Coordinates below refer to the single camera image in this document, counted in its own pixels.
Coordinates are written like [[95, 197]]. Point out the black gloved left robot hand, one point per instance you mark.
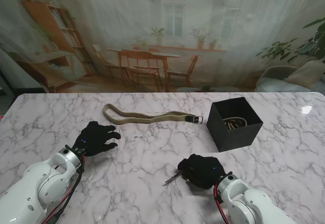
[[95, 137]]

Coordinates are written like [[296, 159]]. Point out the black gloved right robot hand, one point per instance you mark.
[[203, 170]]

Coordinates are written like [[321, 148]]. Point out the black woven belt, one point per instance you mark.
[[172, 178]]

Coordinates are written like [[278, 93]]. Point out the black square storage box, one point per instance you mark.
[[238, 139]]

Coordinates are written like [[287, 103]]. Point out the beige braided belt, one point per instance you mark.
[[236, 124], [175, 115]]

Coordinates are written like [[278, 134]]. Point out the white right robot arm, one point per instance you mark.
[[248, 203]]

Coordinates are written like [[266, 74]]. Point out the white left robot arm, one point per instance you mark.
[[38, 188]]

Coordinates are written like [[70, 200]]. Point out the printed room scene backdrop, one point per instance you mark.
[[162, 31]]

